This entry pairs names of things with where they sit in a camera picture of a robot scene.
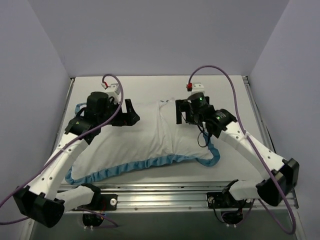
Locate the blue houndstooth pillow with pillowcase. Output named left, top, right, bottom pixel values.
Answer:
left=65, top=99, right=221, bottom=185

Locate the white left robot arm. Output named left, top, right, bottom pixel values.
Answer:
left=13, top=91, right=140, bottom=228

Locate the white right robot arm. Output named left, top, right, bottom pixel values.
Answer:
left=175, top=92, right=300, bottom=207

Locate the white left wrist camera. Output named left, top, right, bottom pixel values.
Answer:
left=101, top=83, right=121, bottom=104

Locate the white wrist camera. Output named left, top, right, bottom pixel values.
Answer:
left=186, top=82, right=205, bottom=96
left=101, top=83, right=121, bottom=104

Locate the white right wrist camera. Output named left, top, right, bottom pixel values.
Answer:
left=186, top=82, right=205, bottom=96

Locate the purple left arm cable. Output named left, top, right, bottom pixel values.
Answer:
left=0, top=73, right=125, bottom=225

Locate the aluminium left side rail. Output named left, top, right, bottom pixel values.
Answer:
left=52, top=77, right=75, bottom=150

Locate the aluminium rail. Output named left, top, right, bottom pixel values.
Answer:
left=241, top=74, right=287, bottom=188
left=52, top=77, right=75, bottom=150

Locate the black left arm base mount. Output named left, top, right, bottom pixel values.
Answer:
left=91, top=194, right=118, bottom=211

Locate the aluminium front rail frame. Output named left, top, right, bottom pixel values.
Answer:
left=27, top=181, right=300, bottom=214

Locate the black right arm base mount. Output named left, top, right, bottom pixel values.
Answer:
left=206, top=191, right=251, bottom=209

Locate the aluminium right side rail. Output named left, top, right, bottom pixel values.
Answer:
left=241, top=74, right=287, bottom=188

